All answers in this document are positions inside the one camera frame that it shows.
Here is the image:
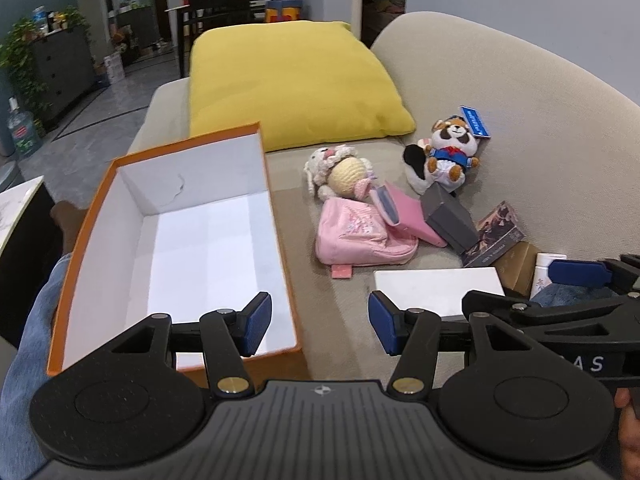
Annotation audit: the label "black dining table chairs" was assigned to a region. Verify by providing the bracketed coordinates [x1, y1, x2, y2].
[172, 0, 283, 78]

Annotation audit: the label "white blue card packet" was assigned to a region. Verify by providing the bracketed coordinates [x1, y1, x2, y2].
[529, 252, 567, 299]

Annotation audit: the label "brown sock foot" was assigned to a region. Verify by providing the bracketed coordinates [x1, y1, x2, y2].
[50, 200, 88, 255]

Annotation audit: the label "red panda sailor plush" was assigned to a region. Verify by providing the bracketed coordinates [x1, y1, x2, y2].
[430, 116, 480, 193]

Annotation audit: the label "dark grey cabinet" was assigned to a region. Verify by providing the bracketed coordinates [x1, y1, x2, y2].
[30, 27, 96, 122]

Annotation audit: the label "dark illustrated card box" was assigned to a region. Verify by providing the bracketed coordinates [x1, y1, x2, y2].
[461, 200, 525, 268]

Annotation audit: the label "person leg in jeans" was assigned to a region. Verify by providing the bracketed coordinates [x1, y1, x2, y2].
[1, 254, 70, 479]

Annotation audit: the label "pink fabric pouch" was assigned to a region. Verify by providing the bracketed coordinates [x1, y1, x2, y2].
[314, 197, 419, 280]

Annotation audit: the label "yellow cushion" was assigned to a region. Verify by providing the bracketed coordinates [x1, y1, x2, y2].
[189, 21, 416, 152]

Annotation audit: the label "white marble side table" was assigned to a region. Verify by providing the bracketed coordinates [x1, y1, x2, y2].
[0, 176, 43, 252]

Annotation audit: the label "green trailing plant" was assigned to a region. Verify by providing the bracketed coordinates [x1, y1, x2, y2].
[1, 6, 89, 127]

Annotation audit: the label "brown cardboard box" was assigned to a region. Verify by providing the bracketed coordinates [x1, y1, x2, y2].
[494, 240, 539, 297]

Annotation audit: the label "person right hand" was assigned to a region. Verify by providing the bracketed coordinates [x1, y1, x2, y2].
[614, 388, 640, 480]

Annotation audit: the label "water bottle jug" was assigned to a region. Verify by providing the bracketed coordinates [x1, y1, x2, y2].
[8, 96, 42, 158]

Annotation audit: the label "crochet bunny doll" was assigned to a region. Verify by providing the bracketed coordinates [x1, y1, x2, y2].
[304, 144, 375, 202]

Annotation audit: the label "grey gift box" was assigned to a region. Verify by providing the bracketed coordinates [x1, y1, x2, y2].
[420, 183, 480, 255]

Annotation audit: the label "pink notebook wallet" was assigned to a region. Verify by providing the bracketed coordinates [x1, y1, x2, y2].
[369, 182, 447, 247]

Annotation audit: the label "black white dog plush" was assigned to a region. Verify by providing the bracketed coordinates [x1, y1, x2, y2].
[402, 139, 440, 195]

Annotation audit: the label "orange cardboard box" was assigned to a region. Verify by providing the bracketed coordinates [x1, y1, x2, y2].
[47, 125, 309, 382]

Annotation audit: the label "white box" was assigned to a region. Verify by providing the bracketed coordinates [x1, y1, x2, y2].
[374, 266, 504, 318]

